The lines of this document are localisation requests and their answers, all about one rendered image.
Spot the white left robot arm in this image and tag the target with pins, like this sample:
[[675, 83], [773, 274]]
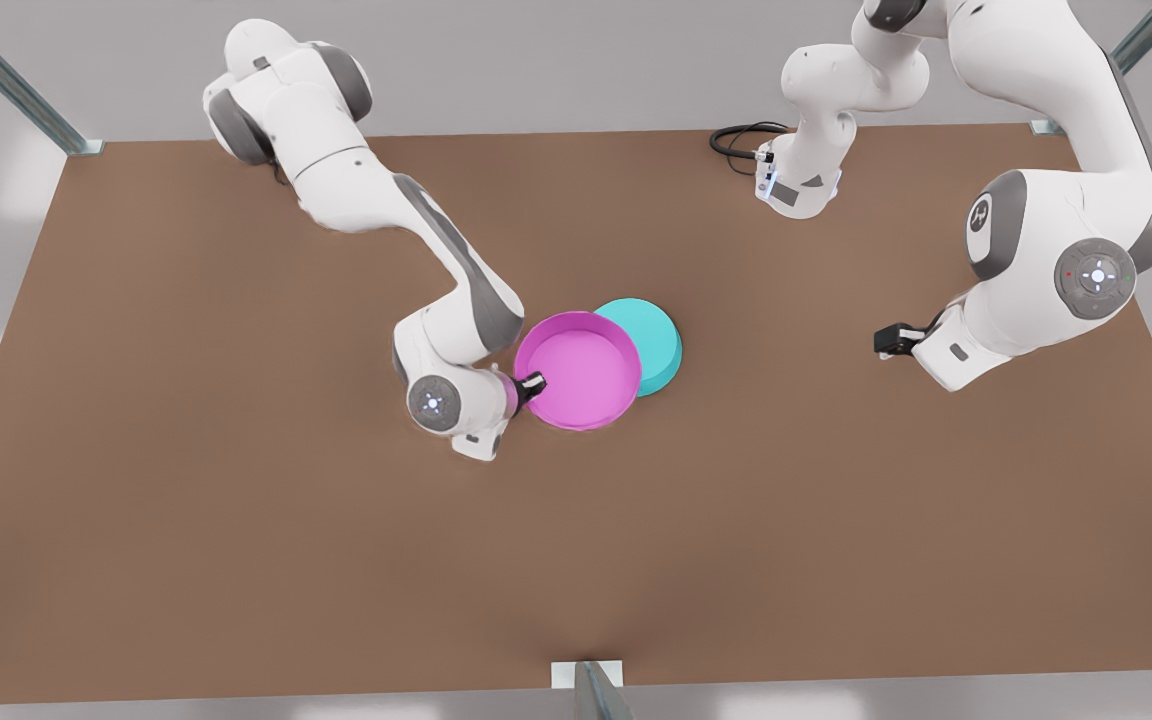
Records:
[[1056, 230]]

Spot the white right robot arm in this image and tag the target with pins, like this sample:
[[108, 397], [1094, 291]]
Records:
[[356, 185]]

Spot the silver frame post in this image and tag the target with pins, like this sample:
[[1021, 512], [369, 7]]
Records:
[[1141, 35], [596, 692], [6, 80]]

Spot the pink plate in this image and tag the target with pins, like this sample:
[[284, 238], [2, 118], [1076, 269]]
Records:
[[576, 375]]

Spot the blue plate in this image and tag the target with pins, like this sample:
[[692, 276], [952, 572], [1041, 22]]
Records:
[[658, 345]]

